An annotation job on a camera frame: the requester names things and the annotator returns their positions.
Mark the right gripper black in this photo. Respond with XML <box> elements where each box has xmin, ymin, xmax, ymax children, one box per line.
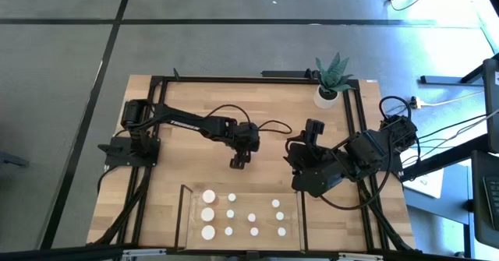
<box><xmin>283</xmin><ymin>130</ymin><xmax>349</xmax><ymax>199</ymax></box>

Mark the large pill bottle white cap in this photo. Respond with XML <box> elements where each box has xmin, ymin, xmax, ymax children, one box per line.
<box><xmin>200</xmin><ymin>206</ymin><xmax>216</xmax><ymax>223</ymax></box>
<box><xmin>200</xmin><ymin>224</ymin><xmax>217</xmax><ymax>241</ymax></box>

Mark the clear acrylic shelf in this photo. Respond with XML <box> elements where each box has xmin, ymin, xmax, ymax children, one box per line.
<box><xmin>174</xmin><ymin>185</ymin><xmax>309</xmax><ymax>252</ymax></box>

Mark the green plant in white pot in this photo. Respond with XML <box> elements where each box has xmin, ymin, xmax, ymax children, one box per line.
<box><xmin>313</xmin><ymin>51</ymin><xmax>355</xmax><ymax>110</ymax></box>

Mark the white paper sheet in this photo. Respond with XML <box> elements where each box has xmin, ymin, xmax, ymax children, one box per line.
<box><xmin>403</xmin><ymin>167</ymin><xmax>445</xmax><ymax>199</ymax></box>

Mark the black diagonal desk beam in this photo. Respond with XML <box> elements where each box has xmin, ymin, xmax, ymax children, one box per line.
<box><xmin>401</xmin><ymin>132</ymin><xmax>491</xmax><ymax>183</ymax></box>

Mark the grey side table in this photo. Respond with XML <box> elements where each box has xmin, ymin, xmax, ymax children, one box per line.
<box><xmin>403</xmin><ymin>163</ymin><xmax>475</xmax><ymax>226</ymax></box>

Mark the black desk foot bar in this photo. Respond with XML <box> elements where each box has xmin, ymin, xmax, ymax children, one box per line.
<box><xmin>419</xmin><ymin>64</ymin><xmax>488</xmax><ymax>86</ymax></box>

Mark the black laptop keyboard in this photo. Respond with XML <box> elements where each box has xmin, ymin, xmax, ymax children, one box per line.
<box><xmin>470</xmin><ymin>150</ymin><xmax>499</xmax><ymax>250</ymax></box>

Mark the black crossbar with silver brackets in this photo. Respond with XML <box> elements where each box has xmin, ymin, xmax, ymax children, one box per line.
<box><xmin>0</xmin><ymin>244</ymin><xmax>499</xmax><ymax>261</ymax></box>

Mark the dark grey floor object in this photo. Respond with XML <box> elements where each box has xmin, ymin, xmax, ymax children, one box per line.
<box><xmin>0</xmin><ymin>150</ymin><xmax>31</xmax><ymax>169</ymax></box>

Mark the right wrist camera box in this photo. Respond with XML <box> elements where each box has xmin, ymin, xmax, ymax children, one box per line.
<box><xmin>303</xmin><ymin>118</ymin><xmax>326</xmax><ymax>144</ymax></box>

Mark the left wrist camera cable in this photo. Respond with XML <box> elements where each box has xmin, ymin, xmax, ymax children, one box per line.
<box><xmin>205</xmin><ymin>104</ymin><xmax>293</xmax><ymax>136</ymax></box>

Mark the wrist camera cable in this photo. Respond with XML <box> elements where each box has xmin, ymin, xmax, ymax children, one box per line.
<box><xmin>205</xmin><ymin>104</ymin><xmax>293</xmax><ymax>136</ymax></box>
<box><xmin>318</xmin><ymin>95</ymin><xmax>413</xmax><ymax>211</ymax></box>

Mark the black aluminium table frame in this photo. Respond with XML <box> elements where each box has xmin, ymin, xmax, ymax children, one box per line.
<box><xmin>87</xmin><ymin>73</ymin><xmax>416</xmax><ymax>254</ymax></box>

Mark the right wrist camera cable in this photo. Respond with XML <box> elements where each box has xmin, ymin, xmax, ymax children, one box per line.
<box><xmin>318</xmin><ymin>95</ymin><xmax>413</xmax><ymax>211</ymax></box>

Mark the black cable bundle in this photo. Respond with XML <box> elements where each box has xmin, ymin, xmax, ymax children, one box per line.
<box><xmin>384</xmin><ymin>104</ymin><xmax>499</xmax><ymax>168</ymax></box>

